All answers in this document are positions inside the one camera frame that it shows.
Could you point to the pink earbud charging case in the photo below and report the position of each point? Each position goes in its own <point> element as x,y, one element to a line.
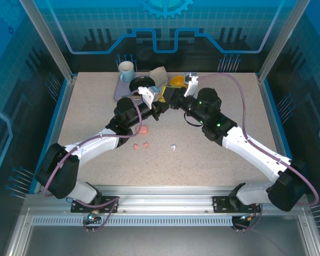
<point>143,130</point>

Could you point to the pink earbud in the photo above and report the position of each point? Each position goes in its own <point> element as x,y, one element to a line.
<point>145,145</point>
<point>135,147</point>

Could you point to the white earbud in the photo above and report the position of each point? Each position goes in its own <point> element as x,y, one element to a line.
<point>173,147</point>

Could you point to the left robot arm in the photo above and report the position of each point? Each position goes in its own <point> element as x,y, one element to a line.
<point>96,144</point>

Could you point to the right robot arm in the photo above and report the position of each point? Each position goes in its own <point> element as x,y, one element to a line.
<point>256,152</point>

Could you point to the orange bowl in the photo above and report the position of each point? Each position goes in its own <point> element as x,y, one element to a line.
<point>177,80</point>

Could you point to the beige folded cloth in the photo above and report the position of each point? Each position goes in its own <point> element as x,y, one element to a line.
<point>160,76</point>

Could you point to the lavender tray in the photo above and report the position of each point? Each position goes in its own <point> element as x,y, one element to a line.
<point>120,92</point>

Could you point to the black plate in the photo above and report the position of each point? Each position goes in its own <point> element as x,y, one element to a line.
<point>138,82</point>

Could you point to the light blue mug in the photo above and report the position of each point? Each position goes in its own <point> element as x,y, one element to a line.
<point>126,70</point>

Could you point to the grey metal front panel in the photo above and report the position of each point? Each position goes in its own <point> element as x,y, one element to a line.
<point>160,240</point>

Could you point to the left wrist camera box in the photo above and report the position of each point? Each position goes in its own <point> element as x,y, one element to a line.
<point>148,96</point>

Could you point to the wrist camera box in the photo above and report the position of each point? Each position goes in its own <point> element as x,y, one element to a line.
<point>148,96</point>
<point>191,82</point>

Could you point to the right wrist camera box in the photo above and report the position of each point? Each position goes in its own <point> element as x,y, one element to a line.
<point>191,82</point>

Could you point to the aluminium front rail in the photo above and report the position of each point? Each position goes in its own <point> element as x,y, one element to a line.
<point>162,198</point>

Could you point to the aluminium frame post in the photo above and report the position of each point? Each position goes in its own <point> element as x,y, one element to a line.
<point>49,40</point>
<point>282,40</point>

